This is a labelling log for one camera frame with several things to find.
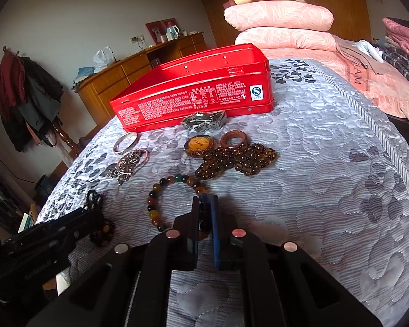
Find silver metal watch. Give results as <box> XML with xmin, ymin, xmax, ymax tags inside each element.
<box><xmin>181</xmin><ymin>111</ymin><xmax>228</xmax><ymax>133</ymax></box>

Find silver chain jewelry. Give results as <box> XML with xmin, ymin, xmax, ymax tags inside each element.
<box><xmin>100</xmin><ymin>152</ymin><xmax>144</xmax><ymax>186</ymax></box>

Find white crumpled cloth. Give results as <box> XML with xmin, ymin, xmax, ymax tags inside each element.
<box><xmin>356</xmin><ymin>39</ymin><xmax>384</xmax><ymax>63</ymax></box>

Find small brown bead bracelet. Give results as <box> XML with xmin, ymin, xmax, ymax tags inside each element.
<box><xmin>89</xmin><ymin>219</ymin><xmax>116</xmax><ymax>247</ymax></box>

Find wooden coat rack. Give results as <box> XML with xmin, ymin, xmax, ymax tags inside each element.
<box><xmin>44</xmin><ymin>116</ymin><xmax>86</xmax><ymax>164</ymax></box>

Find multicolour bead bracelet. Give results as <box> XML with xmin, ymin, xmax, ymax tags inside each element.
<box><xmin>148</xmin><ymin>174</ymin><xmax>213</xmax><ymax>241</ymax></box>

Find brown bead necklace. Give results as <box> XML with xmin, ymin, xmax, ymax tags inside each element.
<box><xmin>195</xmin><ymin>143</ymin><xmax>279</xmax><ymax>180</ymax></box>

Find light blue cloth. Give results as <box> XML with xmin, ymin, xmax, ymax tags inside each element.
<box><xmin>71</xmin><ymin>66</ymin><xmax>96</xmax><ymax>89</ymax></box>

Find blue bin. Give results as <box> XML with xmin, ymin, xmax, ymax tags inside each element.
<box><xmin>34</xmin><ymin>174</ymin><xmax>57</xmax><ymax>198</ymax></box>

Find brown stone ring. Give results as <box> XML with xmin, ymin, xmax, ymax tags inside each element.
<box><xmin>220</xmin><ymin>130</ymin><xmax>251</xmax><ymax>149</ymax></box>

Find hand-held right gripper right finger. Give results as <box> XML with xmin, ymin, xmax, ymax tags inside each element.
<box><xmin>209</xmin><ymin>194</ymin><xmax>384</xmax><ymax>327</ymax></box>

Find red tin box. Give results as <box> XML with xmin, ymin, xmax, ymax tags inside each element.
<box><xmin>109</xmin><ymin>43</ymin><xmax>275</xmax><ymax>133</ymax></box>

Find pink folded cloth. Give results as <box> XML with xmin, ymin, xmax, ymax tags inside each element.
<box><xmin>382</xmin><ymin>17</ymin><xmax>409</xmax><ymax>58</ymax></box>

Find wooden dresser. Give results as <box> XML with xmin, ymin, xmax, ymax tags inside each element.
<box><xmin>74</xmin><ymin>31</ymin><xmax>208</xmax><ymax>128</ymax></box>

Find pink bed blanket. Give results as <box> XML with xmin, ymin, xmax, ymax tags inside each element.
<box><xmin>259</xmin><ymin>37</ymin><xmax>409</xmax><ymax>128</ymax></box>

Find white plastic bag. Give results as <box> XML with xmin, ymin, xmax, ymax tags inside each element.
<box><xmin>93</xmin><ymin>46</ymin><xmax>118</xmax><ymax>72</ymax></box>

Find pink bangle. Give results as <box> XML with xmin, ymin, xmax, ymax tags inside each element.
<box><xmin>128</xmin><ymin>148</ymin><xmax>151</xmax><ymax>178</ymax></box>

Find stack of books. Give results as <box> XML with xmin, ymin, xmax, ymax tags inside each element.
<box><xmin>19</xmin><ymin>204</ymin><xmax>38</xmax><ymax>234</ymax></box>

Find pink pillow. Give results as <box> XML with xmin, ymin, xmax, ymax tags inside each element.
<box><xmin>234</xmin><ymin>27</ymin><xmax>339</xmax><ymax>52</ymax></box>
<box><xmin>224</xmin><ymin>1</ymin><xmax>335</xmax><ymax>36</ymax></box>

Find silver bangle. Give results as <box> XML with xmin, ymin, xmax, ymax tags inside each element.
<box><xmin>113</xmin><ymin>132</ymin><xmax>139</xmax><ymax>154</ymax></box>

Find plaid folded clothes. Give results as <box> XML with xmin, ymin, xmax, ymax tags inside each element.
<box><xmin>382</xmin><ymin>46</ymin><xmax>409</xmax><ymax>96</ymax></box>

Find red picture frame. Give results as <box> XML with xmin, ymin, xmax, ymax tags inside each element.
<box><xmin>145</xmin><ymin>18</ymin><xmax>178</xmax><ymax>46</ymax></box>

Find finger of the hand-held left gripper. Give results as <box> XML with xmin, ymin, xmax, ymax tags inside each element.
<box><xmin>84</xmin><ymin>189</ymin><xmax>104</xmax><ymax>212</ymax></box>

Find dark hanging coats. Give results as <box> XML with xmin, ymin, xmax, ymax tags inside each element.
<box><xmin>0</xmin><ymin>46</ymin><xmax>65</xmax><ymax>154</ymax></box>

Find white electric kettle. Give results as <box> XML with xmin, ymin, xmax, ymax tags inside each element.
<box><xmin>165</xmin><ymin>22</ymin><xmax>181</xmax><ymax>41</ymax></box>

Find brown lettered cloth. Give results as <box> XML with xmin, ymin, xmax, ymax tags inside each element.
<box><xmin>337</xmin><ymin>37</ymin><xmax>384</xmax><ymax>89</ymax></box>

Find grey quilted bed cover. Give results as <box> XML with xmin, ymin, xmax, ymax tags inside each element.
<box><xmin>36</xmin><ymin>56</ymin><xmax>409</xmax><ymax>327</ymax></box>

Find round amber pendant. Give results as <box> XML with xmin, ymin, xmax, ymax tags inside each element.
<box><xmin>184</xmin><ymin>135</ymin><xmax>220</xmax><ymax>158</ymax></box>

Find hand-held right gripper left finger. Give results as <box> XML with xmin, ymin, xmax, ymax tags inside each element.
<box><xmin>25</xmin><ymin>196</ymin><xmax>200</xmax><ymax>327</ymax></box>

